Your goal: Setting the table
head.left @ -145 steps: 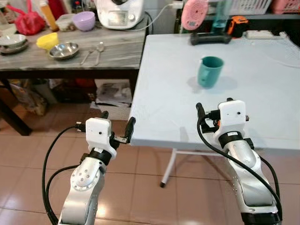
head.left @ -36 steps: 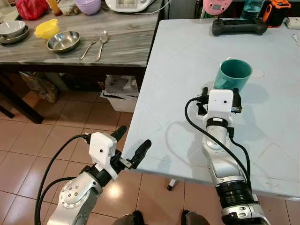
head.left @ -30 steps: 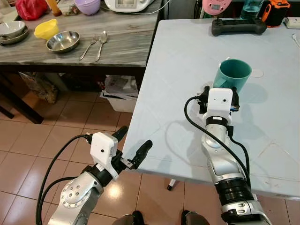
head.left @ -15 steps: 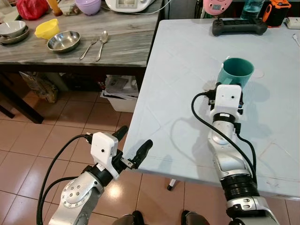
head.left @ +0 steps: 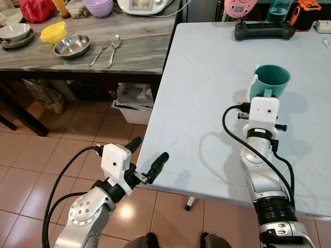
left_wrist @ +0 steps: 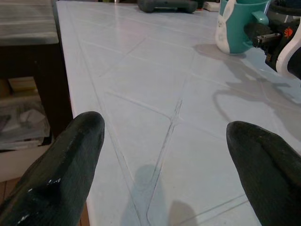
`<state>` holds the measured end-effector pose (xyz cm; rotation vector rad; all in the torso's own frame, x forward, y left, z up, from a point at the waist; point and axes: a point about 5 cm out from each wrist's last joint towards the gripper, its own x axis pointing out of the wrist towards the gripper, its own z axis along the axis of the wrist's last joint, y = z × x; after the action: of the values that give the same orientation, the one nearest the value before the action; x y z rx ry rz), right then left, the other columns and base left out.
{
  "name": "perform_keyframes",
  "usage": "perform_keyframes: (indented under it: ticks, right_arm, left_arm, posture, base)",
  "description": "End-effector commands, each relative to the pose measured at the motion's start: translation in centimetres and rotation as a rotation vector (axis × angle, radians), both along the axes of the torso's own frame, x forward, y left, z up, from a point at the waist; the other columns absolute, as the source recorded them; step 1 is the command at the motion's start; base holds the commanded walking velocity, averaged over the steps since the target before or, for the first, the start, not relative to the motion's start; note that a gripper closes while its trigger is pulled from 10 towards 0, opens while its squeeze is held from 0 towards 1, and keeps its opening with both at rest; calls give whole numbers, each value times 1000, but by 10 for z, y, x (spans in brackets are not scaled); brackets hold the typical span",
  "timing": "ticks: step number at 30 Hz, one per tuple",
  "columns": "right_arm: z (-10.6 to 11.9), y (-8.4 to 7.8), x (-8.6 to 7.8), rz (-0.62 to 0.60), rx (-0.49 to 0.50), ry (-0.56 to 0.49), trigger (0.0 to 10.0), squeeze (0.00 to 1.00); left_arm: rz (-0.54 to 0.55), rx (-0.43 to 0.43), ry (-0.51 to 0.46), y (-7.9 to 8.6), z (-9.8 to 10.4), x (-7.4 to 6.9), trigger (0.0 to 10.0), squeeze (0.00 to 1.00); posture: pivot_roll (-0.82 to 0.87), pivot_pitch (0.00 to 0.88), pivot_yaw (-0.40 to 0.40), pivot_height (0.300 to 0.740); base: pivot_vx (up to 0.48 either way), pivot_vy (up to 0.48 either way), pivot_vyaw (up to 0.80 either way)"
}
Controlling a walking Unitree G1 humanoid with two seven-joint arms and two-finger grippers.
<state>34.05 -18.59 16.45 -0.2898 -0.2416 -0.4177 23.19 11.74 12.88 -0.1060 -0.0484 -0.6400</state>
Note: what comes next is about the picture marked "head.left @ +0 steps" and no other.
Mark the patterned bag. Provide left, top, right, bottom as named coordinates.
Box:
left=23, top=79, right=67, bottom=115

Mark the grey wood-grain table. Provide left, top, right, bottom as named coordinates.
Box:
left=0, top=0, right=183, bottom=138

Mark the white power strip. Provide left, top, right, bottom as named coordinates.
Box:
left=313, top=20, right=331, bottom=35

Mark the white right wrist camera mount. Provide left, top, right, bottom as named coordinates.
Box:
left=243, top=96, right=281, bottom=136

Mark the orange and black device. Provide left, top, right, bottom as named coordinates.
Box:
left=289, top=0, right=322, bottom=32

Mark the teal plastic cup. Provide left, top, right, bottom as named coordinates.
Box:
left=249, top=64, right=292, bottom=102

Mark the stacked steel bowl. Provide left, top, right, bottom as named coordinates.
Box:
left=0, top=23, right=32, bottom=42
left=0, top=31, right=36, bottom=51

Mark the white box of papers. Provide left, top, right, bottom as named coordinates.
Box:
left=111, top=83, right=155, bottom=125

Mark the blue water bottle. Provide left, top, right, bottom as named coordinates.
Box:
left=266, top=0, right=294, bottom=23

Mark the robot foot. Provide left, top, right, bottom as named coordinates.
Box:
left=199, top=232, right=234, bottom=248
left=123, top=232, right=161, bottom=248

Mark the steel fork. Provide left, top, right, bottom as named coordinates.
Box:
left=88, top=41, right=111, bottom=67

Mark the black handheld controller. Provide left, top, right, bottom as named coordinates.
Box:
left=234, top=21, right=297, bottom=42

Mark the clear food jar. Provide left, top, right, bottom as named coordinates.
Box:
left=66, top=0, right=88, bottom=19

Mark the pink round appliance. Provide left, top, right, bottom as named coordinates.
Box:
left=223, top=0, right=261, bottom=20

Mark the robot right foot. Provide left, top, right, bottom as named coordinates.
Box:
left=199, top=232, right=234, bottom=248

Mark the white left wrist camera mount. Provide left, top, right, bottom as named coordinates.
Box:
left=100, top=143, right=138, bottom=195

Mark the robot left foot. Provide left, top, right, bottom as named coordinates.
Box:
left=123, top=232, right=161, bottom=248

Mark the orange bottle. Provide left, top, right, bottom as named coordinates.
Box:
left=53, top=0, right=71, bottom=20

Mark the shallow steel bowl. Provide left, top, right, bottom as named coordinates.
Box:
left=53, top=34, right=92, bottom=59

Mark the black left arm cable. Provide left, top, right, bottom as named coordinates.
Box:
left=41, top=146, right=104, bottom=248

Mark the steel spoon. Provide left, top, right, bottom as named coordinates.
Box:
left=107, top=34, right=123, bottom=69

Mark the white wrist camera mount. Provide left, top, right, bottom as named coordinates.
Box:
left=243, top=96, right=281, bottom=136
left=100, top=143, right=138, bottom=195

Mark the red plastic bag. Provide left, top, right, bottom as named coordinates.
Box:
left=19, top=0, right=57, bottom=24

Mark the purple plastic bowl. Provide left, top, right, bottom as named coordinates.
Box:
left=84, top=0, right=114, bottom=19

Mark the white kitchen appliance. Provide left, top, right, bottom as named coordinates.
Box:
left=116, top=0, right=174, bottom=16

